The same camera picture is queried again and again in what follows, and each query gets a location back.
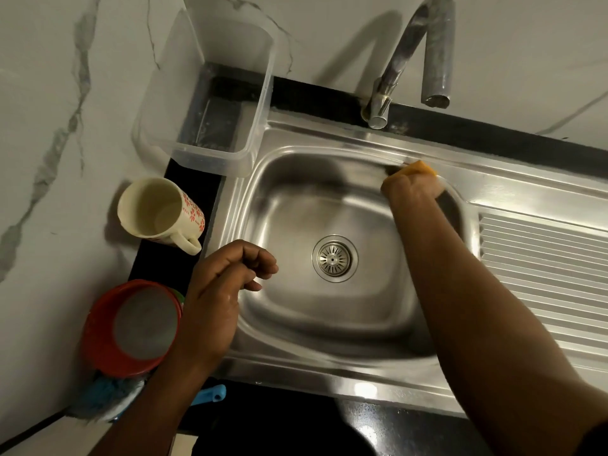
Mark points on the person's left hand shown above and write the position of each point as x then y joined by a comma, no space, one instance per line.
216,308

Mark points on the person's right hand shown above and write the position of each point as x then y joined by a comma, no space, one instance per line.
411,187

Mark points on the orange sponge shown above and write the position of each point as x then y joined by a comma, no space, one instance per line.
420,168

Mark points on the stainless steel sink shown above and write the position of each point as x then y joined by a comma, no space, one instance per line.
332,194

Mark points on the cream floral mug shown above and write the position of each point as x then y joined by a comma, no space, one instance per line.
147,208

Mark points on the blue brush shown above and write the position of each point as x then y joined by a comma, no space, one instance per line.
109,398

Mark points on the chrome faucet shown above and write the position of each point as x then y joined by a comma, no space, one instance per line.
437,47

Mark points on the person's right forearm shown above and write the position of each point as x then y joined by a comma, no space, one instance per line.
489,318

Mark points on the person's black clothing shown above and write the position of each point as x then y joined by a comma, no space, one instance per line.
594,441

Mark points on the round metal drain strainer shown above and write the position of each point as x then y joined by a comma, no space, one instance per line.
335,258

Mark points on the red round soap tub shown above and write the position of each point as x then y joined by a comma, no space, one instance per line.
95,337

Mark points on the grey metal appliance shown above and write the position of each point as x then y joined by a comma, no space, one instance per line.
47,441

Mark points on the clear plastic container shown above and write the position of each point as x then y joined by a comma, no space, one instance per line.
166,90

